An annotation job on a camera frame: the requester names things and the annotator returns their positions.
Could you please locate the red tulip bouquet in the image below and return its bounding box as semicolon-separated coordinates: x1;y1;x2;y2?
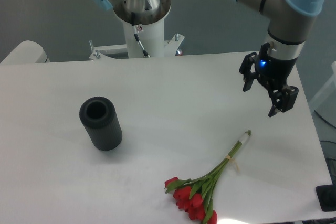
164;130;252;223

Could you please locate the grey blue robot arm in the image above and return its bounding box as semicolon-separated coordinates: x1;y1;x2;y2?
235;0;324;117

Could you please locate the grey braided cable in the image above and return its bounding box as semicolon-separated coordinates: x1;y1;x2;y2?
133;33;152;58

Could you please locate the white rounded chair back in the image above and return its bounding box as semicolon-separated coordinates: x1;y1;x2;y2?
1;40;50;65

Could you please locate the white furniture at right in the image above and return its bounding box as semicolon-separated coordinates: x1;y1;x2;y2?
308;61;335;129

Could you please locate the black device at table edge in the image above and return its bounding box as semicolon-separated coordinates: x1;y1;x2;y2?
316;185;335;212

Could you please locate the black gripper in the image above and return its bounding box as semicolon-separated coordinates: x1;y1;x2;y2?
239;42;299;117

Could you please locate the black ribbed cylindrical vase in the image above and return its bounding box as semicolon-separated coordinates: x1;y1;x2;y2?
79;97;122;151

